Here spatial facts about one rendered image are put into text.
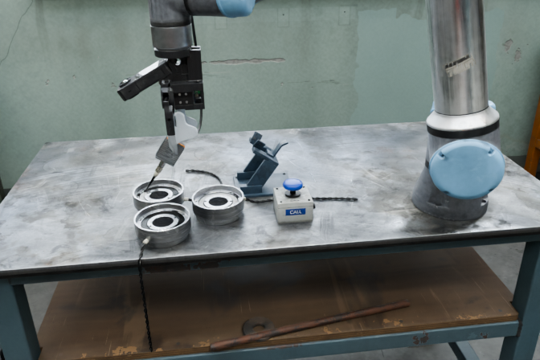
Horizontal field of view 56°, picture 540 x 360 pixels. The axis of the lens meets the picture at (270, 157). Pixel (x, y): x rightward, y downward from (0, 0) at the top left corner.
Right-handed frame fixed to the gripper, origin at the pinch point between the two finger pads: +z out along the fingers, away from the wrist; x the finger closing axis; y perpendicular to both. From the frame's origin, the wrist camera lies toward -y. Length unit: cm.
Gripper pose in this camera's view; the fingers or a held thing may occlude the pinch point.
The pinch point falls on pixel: (172, 145)
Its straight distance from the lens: 105.6
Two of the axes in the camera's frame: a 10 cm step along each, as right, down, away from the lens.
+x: -1.5, -4.0, 9.0
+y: 9.9, -0.8, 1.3
